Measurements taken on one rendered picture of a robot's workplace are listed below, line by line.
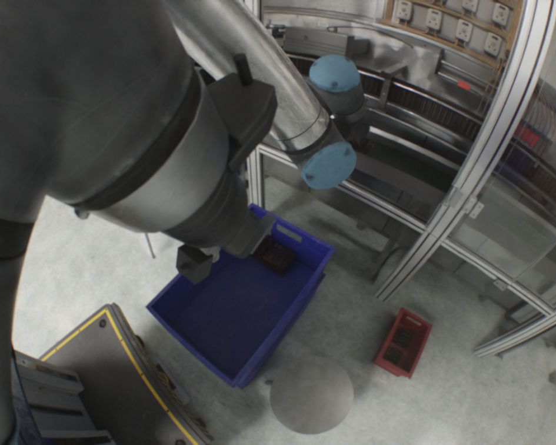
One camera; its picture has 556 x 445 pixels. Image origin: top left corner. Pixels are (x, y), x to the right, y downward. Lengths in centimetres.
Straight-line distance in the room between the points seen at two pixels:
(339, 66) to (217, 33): 28
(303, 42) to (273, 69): 76
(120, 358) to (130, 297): 54
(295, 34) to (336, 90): 62
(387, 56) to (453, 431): 185
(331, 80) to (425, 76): 79
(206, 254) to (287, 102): 19
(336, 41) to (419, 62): 42
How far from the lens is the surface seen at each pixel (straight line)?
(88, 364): 111
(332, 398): 95
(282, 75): 29
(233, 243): 22
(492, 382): 173
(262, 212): 101
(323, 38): 100
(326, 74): 48
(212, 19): 26
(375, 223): 145
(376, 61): 126
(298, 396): 93
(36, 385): 98
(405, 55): 122
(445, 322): 155
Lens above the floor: 118
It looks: 50 degrees down
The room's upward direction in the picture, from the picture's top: 2 degrees clockwise
